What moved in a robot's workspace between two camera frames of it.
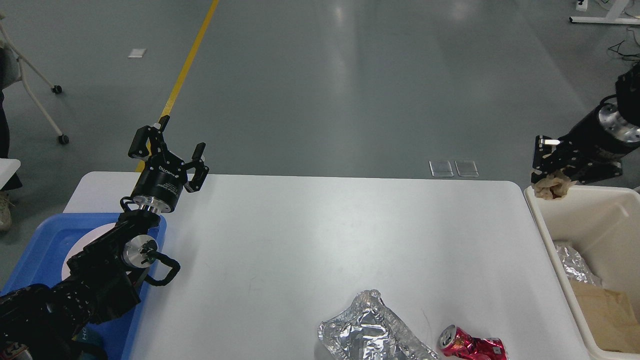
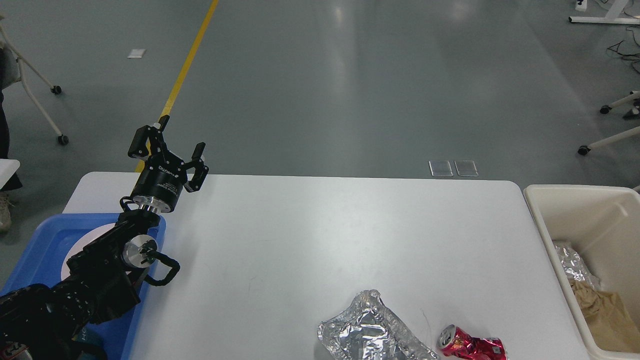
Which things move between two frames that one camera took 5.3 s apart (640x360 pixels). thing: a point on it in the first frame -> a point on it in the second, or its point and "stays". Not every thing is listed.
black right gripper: [603, 136] -> [634, 113]
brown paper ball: [555, 186] -> [589, 300]
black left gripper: [165, 176] stays
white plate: [88, 237] stays
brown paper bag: [610, 316] stays
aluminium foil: [576, 266] stays
